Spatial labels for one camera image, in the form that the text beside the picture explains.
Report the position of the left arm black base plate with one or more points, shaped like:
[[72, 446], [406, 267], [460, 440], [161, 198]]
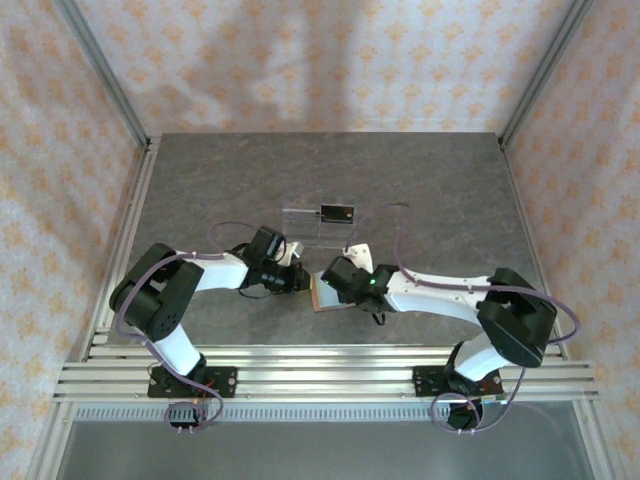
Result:
[[225, 381]]

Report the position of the black credit card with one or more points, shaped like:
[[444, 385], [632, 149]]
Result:
[[337, 213]]

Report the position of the brown leather card holder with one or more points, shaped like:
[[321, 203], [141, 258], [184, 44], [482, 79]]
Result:
[[327, 302]]

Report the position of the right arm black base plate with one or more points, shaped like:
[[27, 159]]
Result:
[[424, 382]]

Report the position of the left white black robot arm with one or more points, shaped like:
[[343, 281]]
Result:
[[220, 275]]

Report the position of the long aluminium rail beams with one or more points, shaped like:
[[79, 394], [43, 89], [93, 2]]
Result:
[[325, 375]]

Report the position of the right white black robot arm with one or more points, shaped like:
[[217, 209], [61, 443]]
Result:
[[435, 297]]

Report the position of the grey metal panel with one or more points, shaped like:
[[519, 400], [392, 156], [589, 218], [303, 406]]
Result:
[[300, 450]]

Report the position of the aluminium table side rail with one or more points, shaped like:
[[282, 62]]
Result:
[[534, 240], [125, 220]]

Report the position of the aluminium frame leg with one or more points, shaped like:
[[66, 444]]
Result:
[[595, 440], [50, 440]]

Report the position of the aluminium frame post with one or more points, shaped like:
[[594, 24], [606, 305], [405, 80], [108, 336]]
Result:
[[107, 75], [545, 75]]

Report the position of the small green circuit board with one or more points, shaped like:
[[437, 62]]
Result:
[[495, 398]]

